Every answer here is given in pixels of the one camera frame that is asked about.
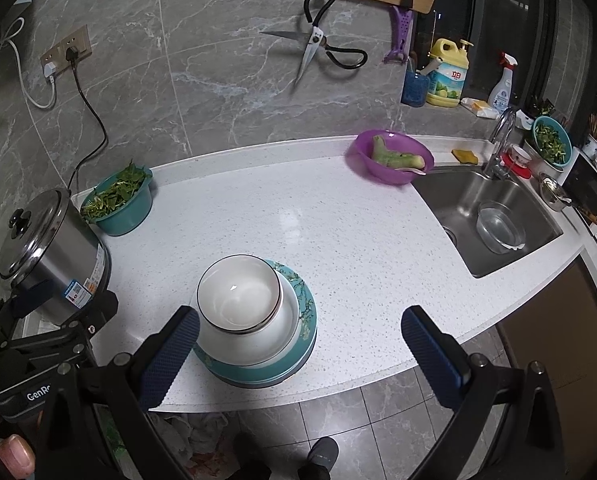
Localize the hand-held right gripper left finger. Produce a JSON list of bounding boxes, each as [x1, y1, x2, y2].
[[43, 305, 202, 480]]

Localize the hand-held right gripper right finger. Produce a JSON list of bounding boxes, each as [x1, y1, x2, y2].
[[401, 305, 565, 480]]

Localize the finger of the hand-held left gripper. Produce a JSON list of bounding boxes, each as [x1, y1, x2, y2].
[[53, 290, 120, 346], [0, 280, 55, 346]]

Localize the large white bowl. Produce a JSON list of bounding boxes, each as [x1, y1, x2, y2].
[[193, 270, 302, 366]]

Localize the small dark rimmed bowl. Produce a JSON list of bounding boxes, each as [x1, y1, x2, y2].
[[196, 254, 283, 335]]

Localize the large teal floral plate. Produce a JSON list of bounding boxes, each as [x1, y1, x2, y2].
[[193, 280, 320, 389]]

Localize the person's left hand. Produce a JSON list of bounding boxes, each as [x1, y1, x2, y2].
[[0, 434, 36, 480]]

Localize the stainless steel cooker pot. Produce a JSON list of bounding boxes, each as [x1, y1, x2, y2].
[[0, 187, 112, 326]]

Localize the white floor cloth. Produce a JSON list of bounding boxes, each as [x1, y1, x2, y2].
[[151, 412, 229, 461]]

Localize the teal colander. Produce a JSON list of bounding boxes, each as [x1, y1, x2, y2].
[[81, 167, 154, 237]]

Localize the leafy greens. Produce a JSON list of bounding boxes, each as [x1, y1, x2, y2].
[[81, 160, 149, 222], [536, 122, 568, 163]]

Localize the brown cabinet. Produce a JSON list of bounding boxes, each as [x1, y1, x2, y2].
[[496, 255, 597, 461]]

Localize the clear glass bowl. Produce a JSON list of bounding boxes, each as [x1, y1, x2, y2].
[[476, 201, 527, 255]]

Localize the stainless steel sink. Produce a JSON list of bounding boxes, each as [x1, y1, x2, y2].
[[411, 169, 564, 280]]

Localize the dark slipper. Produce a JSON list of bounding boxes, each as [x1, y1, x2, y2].
[[298, 436, 340, 480]]

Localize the purple plastic basin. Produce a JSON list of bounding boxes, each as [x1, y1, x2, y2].
[[346, 130, 435, 187]]

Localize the short green gourd piece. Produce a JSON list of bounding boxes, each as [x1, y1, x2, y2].
[[386, 152, 426, 170]]

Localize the chrome faucet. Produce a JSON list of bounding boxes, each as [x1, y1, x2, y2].
[[481, 106, 518, 181]]

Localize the steel saucepan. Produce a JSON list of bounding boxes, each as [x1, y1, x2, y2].
[[539, 172, 597, 226]]

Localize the red round mat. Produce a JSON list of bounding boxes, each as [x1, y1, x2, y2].
[[501, 152, 533, 180]]

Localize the long green gourd piece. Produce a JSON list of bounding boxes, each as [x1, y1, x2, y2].
[[371, 135, 392, 164]]

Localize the steel basin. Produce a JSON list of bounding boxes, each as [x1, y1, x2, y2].
[[523, 139, 564, 174]]

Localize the white microwave oven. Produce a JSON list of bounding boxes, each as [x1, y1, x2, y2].
[[561, 150, 597, 248]]

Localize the teal basket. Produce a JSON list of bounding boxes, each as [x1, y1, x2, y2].
[[531, 116, 573, 166]]

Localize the white sponge packet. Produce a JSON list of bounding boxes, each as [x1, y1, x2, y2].
[[460, 97, 499, 120]]

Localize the blue plastic cup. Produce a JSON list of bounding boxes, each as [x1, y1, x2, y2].
[[401, 70, 429, 109]]

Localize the white spray bottle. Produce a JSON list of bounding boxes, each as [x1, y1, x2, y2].
[[487, 51, 519, 113]]

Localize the yellow detergent bottle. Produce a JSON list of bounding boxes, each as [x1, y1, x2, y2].
[[426, 37, 472, 108]]

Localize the purple peeler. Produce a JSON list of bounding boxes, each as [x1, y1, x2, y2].
[[383, 4, 415, 66]]

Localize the black power cable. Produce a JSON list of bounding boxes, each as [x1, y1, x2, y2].
[[66, 46, 108, 196]]

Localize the white power cable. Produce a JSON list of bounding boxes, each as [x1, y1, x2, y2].
[[0, 17, 58, 110]]

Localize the wall power socket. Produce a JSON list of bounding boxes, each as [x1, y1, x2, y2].
[[40, 25, 93, 78]]

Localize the black handled kitchen scissors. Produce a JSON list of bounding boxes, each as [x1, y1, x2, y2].
[[259, 0, 369, 87]]

